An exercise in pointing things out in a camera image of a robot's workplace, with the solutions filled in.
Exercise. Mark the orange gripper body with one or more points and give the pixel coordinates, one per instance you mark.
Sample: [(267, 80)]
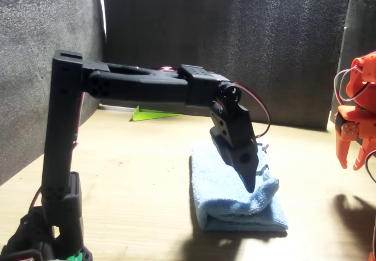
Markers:
[(367, 125)]

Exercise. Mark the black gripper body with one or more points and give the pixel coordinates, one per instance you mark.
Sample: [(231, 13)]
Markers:
[(235, 128)]

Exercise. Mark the light blue towel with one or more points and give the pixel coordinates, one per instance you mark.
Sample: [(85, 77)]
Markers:
[(223, 190)]

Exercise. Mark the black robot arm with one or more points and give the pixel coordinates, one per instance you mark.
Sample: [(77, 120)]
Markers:
[(132, 84)]

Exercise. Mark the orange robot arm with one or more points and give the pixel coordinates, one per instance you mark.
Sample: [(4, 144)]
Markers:
[(364, 84)]

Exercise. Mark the lime green plastic wedge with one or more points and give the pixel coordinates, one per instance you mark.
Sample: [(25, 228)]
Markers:
[(149, 115)]

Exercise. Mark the green table clamp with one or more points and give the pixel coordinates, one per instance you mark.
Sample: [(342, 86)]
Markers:
[(73, 257)]

